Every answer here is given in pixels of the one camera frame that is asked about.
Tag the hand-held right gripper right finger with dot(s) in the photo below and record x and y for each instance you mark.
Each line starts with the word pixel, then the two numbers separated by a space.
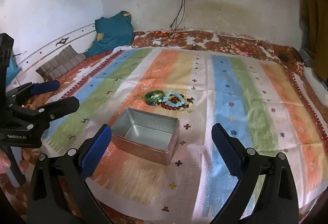
pixel 227 152

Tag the small gold ornament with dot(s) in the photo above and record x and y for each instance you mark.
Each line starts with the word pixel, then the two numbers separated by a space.
pixel 181 110

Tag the striped woven mat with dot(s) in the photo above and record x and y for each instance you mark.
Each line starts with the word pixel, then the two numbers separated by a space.
pixel 230 85

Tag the person's left hand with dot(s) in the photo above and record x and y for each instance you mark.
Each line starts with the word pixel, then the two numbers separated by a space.
pixel 3 162

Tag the folded grey blanket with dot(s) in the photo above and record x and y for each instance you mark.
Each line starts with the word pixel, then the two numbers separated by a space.
pixel 61 62

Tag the yellow hanging cloth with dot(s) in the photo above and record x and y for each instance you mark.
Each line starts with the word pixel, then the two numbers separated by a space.
pixel 315 21

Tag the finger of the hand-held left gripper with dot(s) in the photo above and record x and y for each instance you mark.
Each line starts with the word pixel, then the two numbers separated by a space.
pixel 44 86
pixel 62 106

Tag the striped woven cloth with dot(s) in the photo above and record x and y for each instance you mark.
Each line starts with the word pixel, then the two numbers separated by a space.
pixel 205 39

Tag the white bed headboard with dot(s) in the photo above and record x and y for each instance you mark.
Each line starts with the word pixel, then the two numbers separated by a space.
pixel 38 52

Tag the teal garment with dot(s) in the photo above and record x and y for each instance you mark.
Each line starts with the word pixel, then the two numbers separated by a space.
pixel 112 31

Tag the green jade bangle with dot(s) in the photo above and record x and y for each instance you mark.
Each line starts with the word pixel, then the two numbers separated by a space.
pixel 148 98

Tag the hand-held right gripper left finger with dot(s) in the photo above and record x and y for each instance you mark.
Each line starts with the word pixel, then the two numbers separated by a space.
pixel 98 151

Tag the rectangular metal tin box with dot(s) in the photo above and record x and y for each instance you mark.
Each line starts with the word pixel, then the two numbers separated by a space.
pixel 143 148

